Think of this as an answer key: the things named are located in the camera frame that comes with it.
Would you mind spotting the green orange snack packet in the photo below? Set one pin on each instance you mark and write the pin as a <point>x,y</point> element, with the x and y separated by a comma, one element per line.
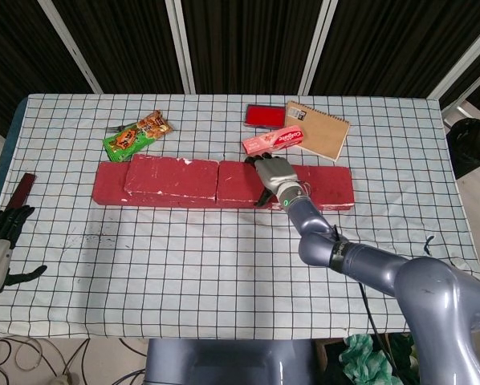
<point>135,136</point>

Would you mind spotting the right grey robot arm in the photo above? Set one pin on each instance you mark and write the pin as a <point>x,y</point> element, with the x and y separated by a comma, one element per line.
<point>436,288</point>

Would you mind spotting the white frame post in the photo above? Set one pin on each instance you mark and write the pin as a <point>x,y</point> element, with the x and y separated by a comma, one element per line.
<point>464,60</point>
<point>69,44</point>
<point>318,44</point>
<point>181,44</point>

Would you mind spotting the grey robot torso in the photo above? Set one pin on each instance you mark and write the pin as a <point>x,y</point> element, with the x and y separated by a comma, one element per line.
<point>224,361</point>

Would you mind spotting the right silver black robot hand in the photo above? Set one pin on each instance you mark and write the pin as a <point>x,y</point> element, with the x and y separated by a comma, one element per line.
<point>276,172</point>

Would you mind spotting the red black stamp pad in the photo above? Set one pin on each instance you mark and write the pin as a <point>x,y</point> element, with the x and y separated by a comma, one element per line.
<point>264,115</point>

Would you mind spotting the pink Colgate toothpaste box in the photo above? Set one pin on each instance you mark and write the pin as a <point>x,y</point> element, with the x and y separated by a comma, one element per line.
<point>272,140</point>

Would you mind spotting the black plastic bag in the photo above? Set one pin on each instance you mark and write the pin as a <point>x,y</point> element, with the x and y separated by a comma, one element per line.
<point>473,148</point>

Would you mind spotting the green crumpled cloth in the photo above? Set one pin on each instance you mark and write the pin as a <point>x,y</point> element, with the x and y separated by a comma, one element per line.
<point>360,353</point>

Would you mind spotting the red brick chipped white edges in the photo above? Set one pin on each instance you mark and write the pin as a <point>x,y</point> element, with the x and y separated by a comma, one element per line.
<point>172,176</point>

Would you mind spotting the red foam brick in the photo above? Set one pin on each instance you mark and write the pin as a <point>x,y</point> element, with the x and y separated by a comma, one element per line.
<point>107,184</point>
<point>200,203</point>

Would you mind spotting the dark red ruler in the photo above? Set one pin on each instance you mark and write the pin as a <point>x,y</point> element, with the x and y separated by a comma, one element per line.
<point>21,192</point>

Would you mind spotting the metal fork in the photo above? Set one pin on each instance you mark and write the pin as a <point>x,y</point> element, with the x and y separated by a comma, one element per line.
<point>113,129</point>

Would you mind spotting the white black checkered tablecloth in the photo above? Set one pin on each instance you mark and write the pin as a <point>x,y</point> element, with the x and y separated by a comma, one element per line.
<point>184,260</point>

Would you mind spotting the red brick white scuffed corner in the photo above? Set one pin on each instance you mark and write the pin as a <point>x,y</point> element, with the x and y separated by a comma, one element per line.
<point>236,180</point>

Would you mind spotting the brown spiral notebook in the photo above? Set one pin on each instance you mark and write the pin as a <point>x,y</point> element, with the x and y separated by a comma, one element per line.
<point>320,130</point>

